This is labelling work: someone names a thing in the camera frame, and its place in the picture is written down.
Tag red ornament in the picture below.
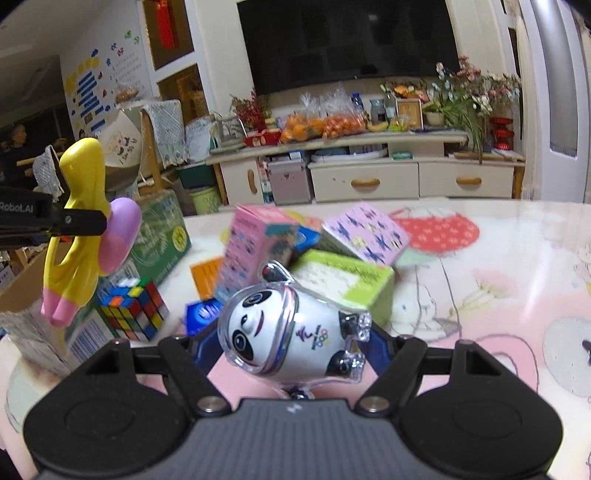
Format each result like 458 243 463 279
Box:
489 116 515 152

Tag lime green box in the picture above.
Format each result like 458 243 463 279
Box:
291 249 396 326

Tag wall poster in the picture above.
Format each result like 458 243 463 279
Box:
60 9 151 140

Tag red hanging decoration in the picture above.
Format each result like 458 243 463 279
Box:
154 0 179 51

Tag pink butterfly patterned box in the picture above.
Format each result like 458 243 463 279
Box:
321 202 411 267

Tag dark green storage box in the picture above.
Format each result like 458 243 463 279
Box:
178 164 218 190

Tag pink storage box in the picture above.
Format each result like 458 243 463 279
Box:
267 159 313 206

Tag multicoloured puzzle cube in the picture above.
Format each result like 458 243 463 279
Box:
95 276 170 342

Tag white standing air conditioner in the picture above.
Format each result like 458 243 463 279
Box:
517 0 591 205

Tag black television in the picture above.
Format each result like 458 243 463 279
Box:
236 0 467 96

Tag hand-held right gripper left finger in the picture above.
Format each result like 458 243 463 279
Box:
69 330 234 418

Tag wire basket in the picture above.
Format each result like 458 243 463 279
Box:
215 113 246 148

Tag cream cabinet door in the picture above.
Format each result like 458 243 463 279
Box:
221 159 260 206

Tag red packet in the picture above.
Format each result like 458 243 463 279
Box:
244 131 282 147

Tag light green trash bin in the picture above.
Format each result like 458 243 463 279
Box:
190 186 223 216

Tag potted flower plant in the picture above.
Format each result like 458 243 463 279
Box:
435 55 522 160

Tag wooden chair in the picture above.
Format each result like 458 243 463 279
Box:
140 99 188 191

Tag white printed bag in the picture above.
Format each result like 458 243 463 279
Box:
185 115 218 160

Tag lace chair cover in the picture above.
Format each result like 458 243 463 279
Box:
32 145 65 200
142 99 188 168

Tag brown cardboard box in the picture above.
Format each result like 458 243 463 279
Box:
0 240 116 377

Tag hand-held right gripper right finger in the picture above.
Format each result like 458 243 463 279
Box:
358 328 506 416

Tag orange card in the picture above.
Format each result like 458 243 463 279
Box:
190 256 225 301

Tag cream cabinet drawer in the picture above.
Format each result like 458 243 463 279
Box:
308 161 419 203
418 159 516 199

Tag cream television cabinet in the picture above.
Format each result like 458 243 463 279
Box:
205 128 527 206

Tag wooden photo frame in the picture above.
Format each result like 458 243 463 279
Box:
396 98 424 132

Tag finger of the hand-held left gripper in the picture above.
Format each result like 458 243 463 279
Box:
46 210 110 237

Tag white panda figurine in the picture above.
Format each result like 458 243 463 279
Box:
217 261 372 400

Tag red berry branches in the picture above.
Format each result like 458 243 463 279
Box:
230 90 271 134

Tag beige tote bag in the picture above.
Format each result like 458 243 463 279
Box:
98 108 142 169

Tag bag of oranges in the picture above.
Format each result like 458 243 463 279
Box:
321 90 368 139
280 92 325 144

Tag blue packet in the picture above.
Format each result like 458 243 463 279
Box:
186 298 227 336

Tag pink tall carton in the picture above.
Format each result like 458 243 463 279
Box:
217 205 301 302

